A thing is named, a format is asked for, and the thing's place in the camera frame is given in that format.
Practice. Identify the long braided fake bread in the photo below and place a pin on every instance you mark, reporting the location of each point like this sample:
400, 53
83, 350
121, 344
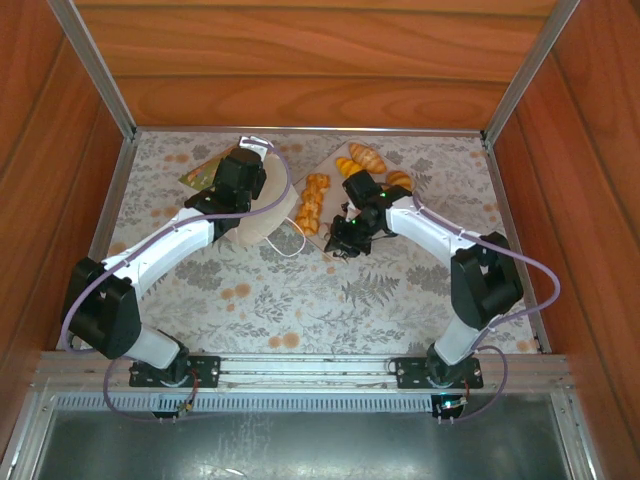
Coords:
312, 205

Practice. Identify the pink square tray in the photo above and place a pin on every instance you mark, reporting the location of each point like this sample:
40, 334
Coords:
337, 192

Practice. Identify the golden striped fake croissant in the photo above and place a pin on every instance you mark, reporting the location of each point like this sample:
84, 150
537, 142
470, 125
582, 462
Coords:
367, 156

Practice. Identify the small circuit board green light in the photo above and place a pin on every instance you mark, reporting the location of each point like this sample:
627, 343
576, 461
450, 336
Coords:
450, 404

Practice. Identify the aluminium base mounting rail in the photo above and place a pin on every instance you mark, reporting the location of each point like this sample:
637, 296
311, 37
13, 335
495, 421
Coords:
300, 367

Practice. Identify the round golden fake bun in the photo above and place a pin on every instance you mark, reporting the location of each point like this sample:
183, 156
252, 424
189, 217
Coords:
400, 179

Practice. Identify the grey floral tablecloth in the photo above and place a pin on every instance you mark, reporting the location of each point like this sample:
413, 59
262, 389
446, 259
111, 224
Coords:
300, 300

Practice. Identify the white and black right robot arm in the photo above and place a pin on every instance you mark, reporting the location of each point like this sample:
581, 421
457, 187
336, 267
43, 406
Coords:
425, 230

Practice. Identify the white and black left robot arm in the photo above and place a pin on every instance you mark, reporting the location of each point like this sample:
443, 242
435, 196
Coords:
160, 250

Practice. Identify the white floral paper bag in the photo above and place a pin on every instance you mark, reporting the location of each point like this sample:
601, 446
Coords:
260, 227

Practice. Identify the shiny steel sheet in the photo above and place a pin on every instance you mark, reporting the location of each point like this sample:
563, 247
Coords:
350, 450

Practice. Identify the aluminium table edge rail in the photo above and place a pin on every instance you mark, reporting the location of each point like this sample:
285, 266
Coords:
400, 131
490, 152
120, 175

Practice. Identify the aluminium lower frame rail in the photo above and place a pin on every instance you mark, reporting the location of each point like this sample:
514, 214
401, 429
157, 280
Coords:
575, 435
30, 435

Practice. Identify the yellow orange fake bun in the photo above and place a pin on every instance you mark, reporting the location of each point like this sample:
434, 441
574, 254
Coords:
346, 166

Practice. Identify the aluminium frame post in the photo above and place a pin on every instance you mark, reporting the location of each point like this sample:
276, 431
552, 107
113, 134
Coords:
95, 70
530, 70

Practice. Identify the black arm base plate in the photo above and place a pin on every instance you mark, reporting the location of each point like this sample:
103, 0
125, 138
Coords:
205, 370
410, 372

